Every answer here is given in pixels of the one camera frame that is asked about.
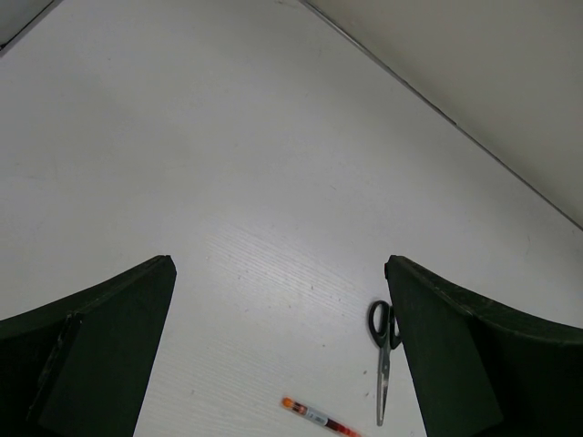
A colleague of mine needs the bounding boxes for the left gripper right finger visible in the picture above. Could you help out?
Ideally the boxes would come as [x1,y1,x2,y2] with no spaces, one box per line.
[384,255,582,436]

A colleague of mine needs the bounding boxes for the orange red pen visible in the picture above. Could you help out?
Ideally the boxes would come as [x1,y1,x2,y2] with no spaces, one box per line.
[281,396,363,437]

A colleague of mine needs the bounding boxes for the black handled scissors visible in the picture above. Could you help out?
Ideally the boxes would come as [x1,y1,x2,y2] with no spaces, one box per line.
[367,300,402,427]

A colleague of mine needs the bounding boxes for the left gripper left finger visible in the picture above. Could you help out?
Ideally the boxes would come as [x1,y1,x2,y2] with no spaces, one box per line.
[1,255,176,436]

